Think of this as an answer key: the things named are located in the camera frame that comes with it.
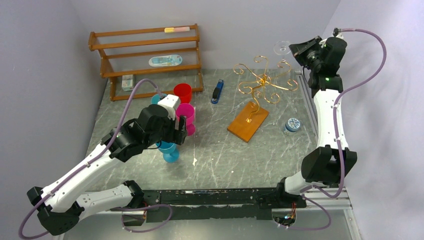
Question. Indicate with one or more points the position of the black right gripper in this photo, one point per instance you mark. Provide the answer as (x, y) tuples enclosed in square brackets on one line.
[(304, 52)]

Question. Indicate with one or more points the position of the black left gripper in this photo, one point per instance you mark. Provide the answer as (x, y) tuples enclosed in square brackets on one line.
[(177, 137)]

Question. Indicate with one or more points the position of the clear wine glass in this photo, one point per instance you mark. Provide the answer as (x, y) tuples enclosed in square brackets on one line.
[(282, 49)]

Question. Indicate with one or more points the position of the blue wine glass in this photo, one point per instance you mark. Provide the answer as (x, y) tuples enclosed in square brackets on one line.
[(169, 151)]

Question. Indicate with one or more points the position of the pink plastic wine glass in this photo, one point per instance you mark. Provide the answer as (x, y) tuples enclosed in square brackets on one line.
[(188, 111)]

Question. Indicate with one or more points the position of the teal plastic wine glass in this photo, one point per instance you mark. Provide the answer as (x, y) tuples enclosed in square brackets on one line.
[(157, 98)]

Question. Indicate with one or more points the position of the red plastic wine glass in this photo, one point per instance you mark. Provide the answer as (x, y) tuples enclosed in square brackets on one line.
[(184, 92)]

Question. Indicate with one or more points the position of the gold wire wine glass rack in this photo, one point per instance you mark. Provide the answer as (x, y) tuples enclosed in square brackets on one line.
[(251, 117)]

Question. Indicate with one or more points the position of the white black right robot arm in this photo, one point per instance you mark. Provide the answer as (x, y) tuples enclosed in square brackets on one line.
[(332, 159)]

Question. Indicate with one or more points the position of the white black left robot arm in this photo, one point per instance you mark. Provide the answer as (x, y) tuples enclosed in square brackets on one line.
[(62, 204)]

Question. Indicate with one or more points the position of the wooden shelf rack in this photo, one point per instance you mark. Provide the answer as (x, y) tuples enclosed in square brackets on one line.
[(148, 51)]

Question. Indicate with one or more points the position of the blue stapler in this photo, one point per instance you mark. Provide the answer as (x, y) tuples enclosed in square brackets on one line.
[(217, 91)]

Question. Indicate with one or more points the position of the small teal white box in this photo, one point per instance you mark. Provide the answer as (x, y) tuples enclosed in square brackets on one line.
[(128, 82)]

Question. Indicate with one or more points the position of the blue white oval package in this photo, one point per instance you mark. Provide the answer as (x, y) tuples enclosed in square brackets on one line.
[(165, 60)]

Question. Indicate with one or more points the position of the yellow pink eraser bar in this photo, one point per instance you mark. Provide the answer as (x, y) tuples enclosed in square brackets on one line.
[(177, 29)]

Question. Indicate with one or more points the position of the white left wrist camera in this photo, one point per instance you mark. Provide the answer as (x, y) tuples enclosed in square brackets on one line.
[(170, 102)]

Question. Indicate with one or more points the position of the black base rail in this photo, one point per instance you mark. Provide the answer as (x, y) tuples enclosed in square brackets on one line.
[(204, 204)]

